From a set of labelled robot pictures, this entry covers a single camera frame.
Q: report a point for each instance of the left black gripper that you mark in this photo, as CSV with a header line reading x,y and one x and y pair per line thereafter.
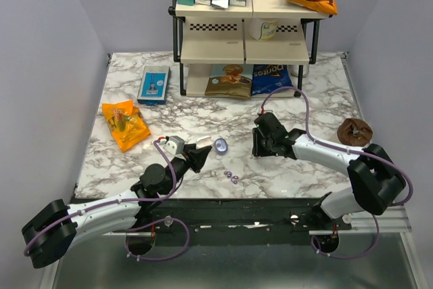
x,y
195,158

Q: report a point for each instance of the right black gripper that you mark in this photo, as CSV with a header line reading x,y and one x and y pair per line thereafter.
x,y
257,149

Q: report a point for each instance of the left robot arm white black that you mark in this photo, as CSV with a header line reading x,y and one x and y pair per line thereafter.
x,y
60,226

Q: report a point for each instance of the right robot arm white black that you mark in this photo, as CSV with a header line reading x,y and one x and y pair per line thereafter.
x,y
374,180

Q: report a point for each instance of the lavender earbud charging case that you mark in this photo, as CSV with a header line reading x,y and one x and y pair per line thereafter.
x,y
220,146

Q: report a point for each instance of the gold brown snack bag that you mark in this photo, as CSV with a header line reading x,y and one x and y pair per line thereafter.
x,y
230,80

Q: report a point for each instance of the blue Doritos bag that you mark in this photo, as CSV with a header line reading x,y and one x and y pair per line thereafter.
x,y
267,78

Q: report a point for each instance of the orange candy bag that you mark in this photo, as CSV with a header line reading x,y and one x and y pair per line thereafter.
x,y
126,124

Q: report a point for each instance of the blue razor box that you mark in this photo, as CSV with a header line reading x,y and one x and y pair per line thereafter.
x,y
154,85

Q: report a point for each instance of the beige black shelf rack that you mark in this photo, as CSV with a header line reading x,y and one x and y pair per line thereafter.
x,y
203,36

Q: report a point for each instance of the white yogurt cup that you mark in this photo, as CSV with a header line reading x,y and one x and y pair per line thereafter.
x,y
263,29

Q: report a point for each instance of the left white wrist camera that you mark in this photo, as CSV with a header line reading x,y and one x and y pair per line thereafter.
x,y
174,145

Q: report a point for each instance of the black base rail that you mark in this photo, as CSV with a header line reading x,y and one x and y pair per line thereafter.
x,y
242,222

